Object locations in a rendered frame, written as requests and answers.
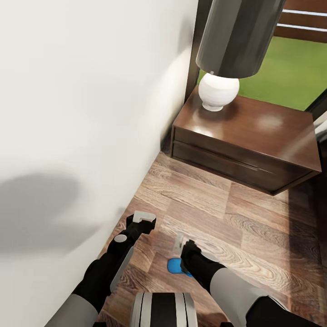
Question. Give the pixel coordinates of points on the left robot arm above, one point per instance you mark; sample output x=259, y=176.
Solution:
x=84, y=304

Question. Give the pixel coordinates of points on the table lamp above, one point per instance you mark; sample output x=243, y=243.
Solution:
x=234, y=43

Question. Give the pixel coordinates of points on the fixed window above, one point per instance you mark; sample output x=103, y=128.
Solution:
x=294, y=70

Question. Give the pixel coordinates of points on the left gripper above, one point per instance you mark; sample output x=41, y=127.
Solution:
x=144, y=226

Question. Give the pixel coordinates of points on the sandal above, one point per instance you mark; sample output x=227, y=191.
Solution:
x=174, y=266

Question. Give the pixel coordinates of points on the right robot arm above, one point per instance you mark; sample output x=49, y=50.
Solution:
x=244, y=304

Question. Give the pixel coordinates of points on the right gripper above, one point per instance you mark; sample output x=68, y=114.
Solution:
x=181, y=264

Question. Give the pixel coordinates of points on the nightstand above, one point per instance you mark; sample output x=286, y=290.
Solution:
x=264, y=146

